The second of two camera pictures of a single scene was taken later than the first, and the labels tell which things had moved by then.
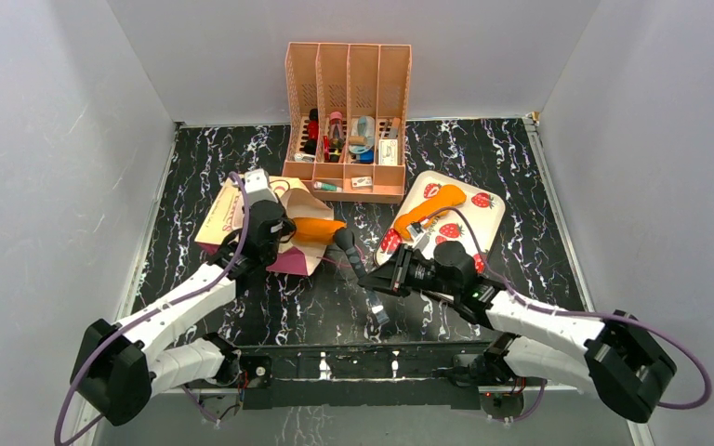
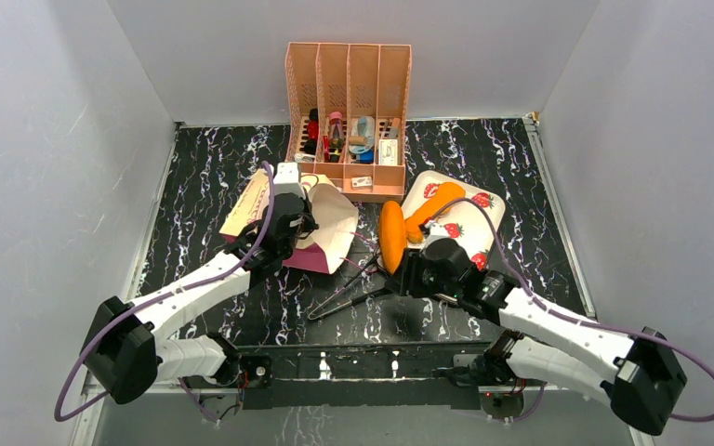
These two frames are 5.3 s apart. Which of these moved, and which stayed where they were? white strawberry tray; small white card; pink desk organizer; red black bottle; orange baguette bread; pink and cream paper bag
Moved: orange baguette bread; pink and cream paper bag
Stayed: pink desk organizer; white strawberry tray; red black bottle; small white card
